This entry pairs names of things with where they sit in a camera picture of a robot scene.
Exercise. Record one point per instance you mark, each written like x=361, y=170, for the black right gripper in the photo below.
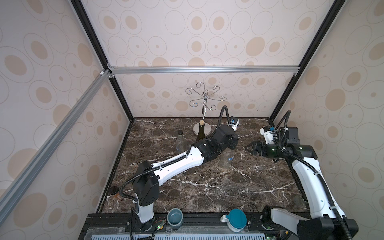
x=259, y=149

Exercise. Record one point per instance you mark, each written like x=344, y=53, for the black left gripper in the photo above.
x=234, y=137

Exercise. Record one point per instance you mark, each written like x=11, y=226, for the dark green wine bottle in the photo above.
x=201, y=132

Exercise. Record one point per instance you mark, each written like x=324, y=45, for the clear glass bottle cork stopper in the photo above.
x=226, y=158

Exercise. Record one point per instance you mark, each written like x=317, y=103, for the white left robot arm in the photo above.
x=149, y=177

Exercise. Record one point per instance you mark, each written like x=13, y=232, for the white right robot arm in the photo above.
x=328, y=221

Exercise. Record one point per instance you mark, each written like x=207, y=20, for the clear bottle black cap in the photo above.
x=181, y=142

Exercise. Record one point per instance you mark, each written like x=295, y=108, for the chrome glass rack stand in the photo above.
x=204, y=96

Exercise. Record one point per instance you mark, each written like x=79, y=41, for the teal lid white container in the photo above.
x=236, y=220

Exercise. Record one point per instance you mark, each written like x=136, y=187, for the grey teal cup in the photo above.
x=175, y=218

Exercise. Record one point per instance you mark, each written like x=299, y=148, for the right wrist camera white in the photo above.
x=269, y=134

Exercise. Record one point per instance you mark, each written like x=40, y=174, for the horizontal aluminium rail back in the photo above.
x=205, y=69

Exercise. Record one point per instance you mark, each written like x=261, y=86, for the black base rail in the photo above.
x=196, y=226

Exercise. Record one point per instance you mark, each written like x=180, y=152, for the aluminium rail left side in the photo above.
x=21, y=184

